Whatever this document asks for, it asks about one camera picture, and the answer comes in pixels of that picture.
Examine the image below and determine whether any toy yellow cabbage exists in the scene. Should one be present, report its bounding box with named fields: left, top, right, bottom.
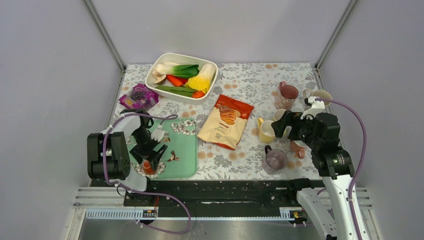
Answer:
left=185, top=63, right=216, bottom=94

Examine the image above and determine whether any purple cable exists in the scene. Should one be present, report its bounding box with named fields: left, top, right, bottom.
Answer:
left=266, top=97, right=368, bottom=240
left=101, top=113, right=192, bottom=235

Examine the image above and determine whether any lilac mug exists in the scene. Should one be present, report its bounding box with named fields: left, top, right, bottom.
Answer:
left=262, top=145, right=288, bottom=174

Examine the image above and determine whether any large pink patterned mug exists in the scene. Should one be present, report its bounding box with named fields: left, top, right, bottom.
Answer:
left=274, top=81, right=299, bottom=110

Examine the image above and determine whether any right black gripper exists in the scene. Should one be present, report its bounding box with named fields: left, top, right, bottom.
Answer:
left=270, top=109, right=321, bottom=148

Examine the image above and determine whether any small orange mug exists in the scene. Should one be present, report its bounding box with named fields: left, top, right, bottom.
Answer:
left=142, top=160, right=156, bottom=175

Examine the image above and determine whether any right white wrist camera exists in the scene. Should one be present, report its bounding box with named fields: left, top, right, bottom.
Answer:
left=300, top=96, right=326, bottom=120

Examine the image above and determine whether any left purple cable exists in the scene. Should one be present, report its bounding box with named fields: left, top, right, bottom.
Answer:
left=101, top=113, right=192, bottom=235

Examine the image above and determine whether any white rectangular vegetable bin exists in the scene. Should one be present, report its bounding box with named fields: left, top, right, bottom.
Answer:
left=145, top=53, right=219, bottom=105

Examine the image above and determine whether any light green mug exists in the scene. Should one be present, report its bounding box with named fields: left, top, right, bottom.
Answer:
left=271, top=109, right=286, bottom=138

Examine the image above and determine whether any green floral tray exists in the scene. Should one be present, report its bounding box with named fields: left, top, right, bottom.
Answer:
left=129, top=117, right=198, bottom=180

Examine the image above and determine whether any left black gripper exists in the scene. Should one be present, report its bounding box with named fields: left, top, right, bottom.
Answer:
left=129, top=126, right=167, bottom=171

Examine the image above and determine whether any cream floral mug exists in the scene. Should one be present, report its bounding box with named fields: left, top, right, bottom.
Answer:
left=302, top=88, right=333, bottom=106

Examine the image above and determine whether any toy mushroom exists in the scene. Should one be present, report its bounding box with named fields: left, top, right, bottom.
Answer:
left=152, top=70, right=167, bottom=85

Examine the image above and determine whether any salmon brown mug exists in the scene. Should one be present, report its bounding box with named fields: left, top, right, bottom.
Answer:
left=290, top=140, right=308, bottom=159

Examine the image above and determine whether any purple snack packet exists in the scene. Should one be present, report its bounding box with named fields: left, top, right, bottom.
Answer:
left=119, top=83, right=159, bottom=110

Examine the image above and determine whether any cassava chips bag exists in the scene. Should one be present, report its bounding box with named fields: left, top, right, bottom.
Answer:
left=197, top=94, right=254, bottom=150

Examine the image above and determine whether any toy green cucumber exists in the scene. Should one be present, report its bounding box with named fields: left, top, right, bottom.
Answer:
left=155, top=85, right=197, bottom=97

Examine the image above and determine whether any toy orange carrot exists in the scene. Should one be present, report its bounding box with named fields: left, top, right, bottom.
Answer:
left=166, top=74, right=188, bottom=87

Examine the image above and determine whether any small pink mug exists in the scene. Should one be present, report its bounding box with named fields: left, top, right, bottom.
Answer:
left=291, top=107, right=305, bottom=114

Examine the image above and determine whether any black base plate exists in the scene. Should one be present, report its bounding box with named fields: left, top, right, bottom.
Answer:
left=91, top=179, right=326, bottom=219

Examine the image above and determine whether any toy bok choy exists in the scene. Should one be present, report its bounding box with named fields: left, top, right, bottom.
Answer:
left=155, top=64, right=200, bottom=79

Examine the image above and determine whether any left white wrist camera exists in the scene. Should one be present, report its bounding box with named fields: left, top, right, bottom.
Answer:
left=150, top=124, right=169, bottom=143

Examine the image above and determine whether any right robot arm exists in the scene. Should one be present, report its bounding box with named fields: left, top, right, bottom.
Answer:
left=271, top=110, right=370, bottom=240

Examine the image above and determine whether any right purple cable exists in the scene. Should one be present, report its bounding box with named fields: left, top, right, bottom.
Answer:
left=266, top=97, right=368, bottom=240

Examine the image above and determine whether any yellow mug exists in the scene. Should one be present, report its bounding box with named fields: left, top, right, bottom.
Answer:
left=257, top=117, right=276, bottom=144

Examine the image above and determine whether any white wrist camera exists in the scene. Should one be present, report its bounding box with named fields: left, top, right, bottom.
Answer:
left=300, top=96, right=326, bottom=120
left=150, top=124, right=169, bottom=143

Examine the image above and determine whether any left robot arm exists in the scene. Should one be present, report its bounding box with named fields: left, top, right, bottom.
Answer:
left=86, top=109, right=169, bottom=206

